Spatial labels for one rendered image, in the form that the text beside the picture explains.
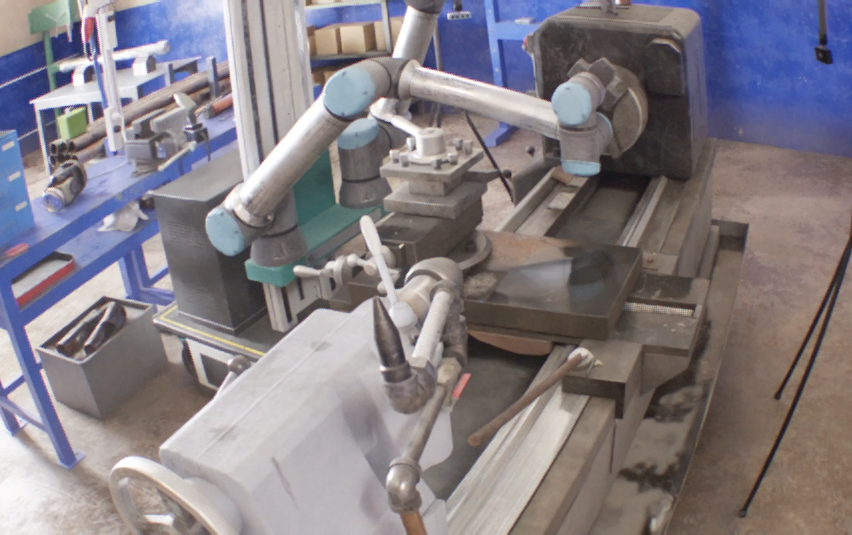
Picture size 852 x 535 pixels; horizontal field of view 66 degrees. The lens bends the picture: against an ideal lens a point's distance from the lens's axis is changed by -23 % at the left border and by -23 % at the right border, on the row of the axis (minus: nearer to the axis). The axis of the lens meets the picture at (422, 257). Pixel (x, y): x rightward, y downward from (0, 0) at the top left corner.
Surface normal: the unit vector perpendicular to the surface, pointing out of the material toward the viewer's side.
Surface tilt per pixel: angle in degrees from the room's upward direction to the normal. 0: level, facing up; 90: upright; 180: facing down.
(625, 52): 90
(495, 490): 0
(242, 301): 90
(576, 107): 85
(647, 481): 0
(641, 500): 0
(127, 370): 90
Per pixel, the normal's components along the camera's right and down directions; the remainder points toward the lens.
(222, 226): -0.48, 0.47
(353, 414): 0.88, 0.04
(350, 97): -0.34, 0.35
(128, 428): -0.11, -0.90
